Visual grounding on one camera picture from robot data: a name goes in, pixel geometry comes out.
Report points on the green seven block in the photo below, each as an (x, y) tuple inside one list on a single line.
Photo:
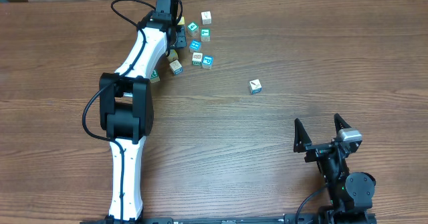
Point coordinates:
[(205, 35)]

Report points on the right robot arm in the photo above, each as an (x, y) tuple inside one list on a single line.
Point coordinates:
[(350, 193)]

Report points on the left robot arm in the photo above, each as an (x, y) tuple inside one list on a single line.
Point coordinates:
[(126, 108)]

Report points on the blue P block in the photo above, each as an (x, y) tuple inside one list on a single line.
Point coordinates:
[(207, 62)]

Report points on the green R block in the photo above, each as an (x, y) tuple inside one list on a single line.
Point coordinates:
[(154, 77)]

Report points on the blue top block centre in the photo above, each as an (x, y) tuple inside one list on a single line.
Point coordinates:
[(195, 46)]

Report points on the white block back right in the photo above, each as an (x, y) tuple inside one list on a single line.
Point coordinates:
[(206, 18)]

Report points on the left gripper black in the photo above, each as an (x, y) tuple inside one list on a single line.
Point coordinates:
[(180, 38)]

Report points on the green triangle block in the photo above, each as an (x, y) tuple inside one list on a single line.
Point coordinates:
[(193, 29)]

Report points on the yellow top block back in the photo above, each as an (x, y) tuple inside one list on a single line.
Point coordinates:
[(182, 21)]

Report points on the white block blue side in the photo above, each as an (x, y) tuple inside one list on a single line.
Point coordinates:
[(176, 67)]

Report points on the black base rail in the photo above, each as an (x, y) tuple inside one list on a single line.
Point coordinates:
[(285, 219)]

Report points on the yellow block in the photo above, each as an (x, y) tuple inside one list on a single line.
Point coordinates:
[(172, 56), (182, 21)]

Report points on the white block red picture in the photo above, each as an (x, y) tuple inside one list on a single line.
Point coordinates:
[(197, 58)]

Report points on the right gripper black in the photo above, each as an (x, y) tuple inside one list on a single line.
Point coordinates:
[(317, 150)]

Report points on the white feather block blue X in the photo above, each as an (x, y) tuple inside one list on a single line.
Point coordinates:
[(255, 86)]

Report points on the yellow top block front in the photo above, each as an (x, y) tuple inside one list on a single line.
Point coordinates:
[(172, 56)]

